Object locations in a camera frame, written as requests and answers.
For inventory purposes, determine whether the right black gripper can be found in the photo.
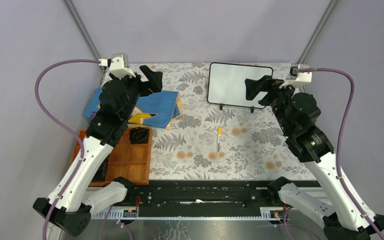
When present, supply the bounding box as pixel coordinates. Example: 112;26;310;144
244;74;302;134

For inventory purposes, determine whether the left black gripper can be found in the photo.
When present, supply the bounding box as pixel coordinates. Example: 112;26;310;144
109;65;162;121

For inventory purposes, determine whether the black framed whiteboard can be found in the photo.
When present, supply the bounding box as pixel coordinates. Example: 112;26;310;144
206;62;274;112

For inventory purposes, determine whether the white marker pen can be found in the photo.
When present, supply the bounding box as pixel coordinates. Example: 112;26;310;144
216;126;222;155

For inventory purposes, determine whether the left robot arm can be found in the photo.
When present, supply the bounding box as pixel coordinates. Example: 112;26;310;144
33;65;163;237

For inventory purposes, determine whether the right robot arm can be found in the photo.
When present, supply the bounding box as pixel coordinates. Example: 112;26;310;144
244;75;384;240

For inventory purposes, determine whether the blue pikachu cloth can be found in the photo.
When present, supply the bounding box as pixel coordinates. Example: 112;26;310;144
83;87;183;130

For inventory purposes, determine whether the black item in tray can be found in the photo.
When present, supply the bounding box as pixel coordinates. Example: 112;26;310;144
129;127;150;145

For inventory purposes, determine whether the floral table mat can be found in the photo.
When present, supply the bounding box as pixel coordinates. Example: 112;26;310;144
149;63;314;181

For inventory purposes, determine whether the wooden compartment tray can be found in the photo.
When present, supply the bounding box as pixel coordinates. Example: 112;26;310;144
80;127;153;187

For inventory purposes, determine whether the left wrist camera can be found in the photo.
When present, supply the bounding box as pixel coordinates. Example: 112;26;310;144
98;53;136;79

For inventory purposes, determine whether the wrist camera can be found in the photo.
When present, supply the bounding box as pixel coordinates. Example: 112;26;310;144
279;64;312;89
98;53;136;79

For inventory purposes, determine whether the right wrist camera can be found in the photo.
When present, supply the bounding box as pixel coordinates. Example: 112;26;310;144
279;64;312;89

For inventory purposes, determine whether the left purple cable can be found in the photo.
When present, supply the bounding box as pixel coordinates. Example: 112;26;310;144
34;59;102;240

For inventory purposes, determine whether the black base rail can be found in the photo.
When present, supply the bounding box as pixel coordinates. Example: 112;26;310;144
125;180;322;219

